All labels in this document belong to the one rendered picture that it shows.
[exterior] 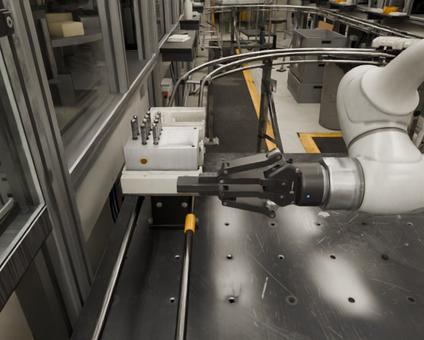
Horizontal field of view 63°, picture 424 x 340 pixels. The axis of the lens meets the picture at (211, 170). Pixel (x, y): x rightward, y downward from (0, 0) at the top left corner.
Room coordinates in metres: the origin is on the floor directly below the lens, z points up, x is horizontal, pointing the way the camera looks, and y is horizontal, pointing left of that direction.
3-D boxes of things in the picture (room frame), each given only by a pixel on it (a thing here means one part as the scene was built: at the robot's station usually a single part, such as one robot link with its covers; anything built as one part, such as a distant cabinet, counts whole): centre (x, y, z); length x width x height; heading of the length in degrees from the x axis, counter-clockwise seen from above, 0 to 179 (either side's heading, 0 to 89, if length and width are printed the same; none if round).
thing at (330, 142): (2.24, -1.01, 0.01); 1.00 x 0.55 x 0.01; 0
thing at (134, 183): (0.69, 0.09, 0.84); 0.36 x 0.14 x 0.10; 0
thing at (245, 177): (0.49, -0.07, 0.89); 0.11 x 0.04 x 0.01; 90
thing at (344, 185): (0.49, -0.21, 0.88); 0.09 x 0.06 x 0.09; 0
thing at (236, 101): (4.70, -0.24, 0.01); 5.85 x 0.59 x 0.01; 0
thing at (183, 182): (0.49, 0.02, 0.88); 0.07 x 0.03 x 0.01; 90
